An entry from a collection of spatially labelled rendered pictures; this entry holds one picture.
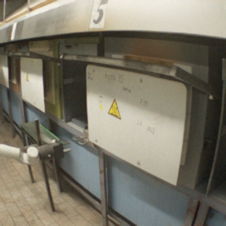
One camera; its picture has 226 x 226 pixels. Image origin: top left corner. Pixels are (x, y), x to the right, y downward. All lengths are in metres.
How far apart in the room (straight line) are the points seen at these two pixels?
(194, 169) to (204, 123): 0.21
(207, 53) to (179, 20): 0.34
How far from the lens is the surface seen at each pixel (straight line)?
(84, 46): 1.51
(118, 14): 0.80
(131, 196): 1.61
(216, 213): 1.20
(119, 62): 0.91
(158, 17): 0.67
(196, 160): 1.06
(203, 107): 0.98
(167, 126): 0.95
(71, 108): 1.91
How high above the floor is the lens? 1.50
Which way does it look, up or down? 17 degrees down
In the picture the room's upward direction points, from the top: 1 degrees counter-clockwise
